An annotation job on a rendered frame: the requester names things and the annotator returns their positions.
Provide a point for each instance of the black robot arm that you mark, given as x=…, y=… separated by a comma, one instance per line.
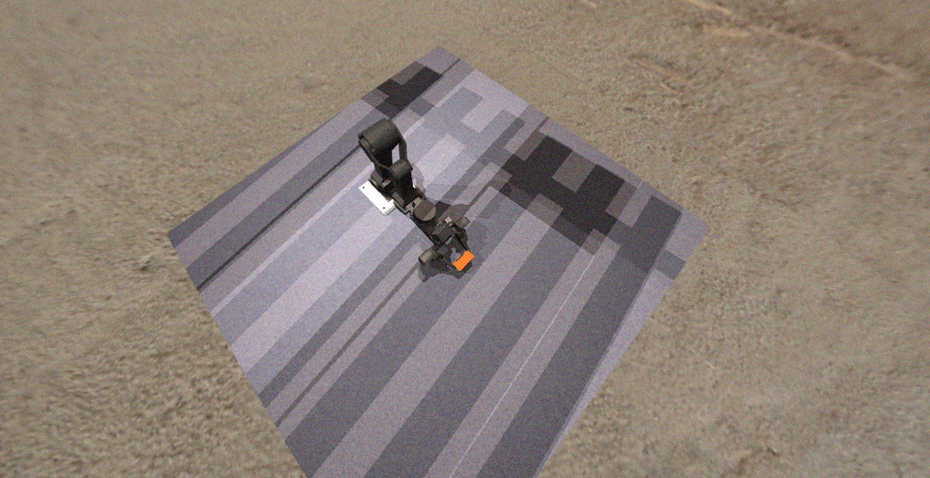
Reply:
x=393, y=181

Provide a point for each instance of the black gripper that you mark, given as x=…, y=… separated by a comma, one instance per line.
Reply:
x=432, y=254

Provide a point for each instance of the orange block with dark blue square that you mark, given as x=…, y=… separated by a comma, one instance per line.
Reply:
x=463, y=260

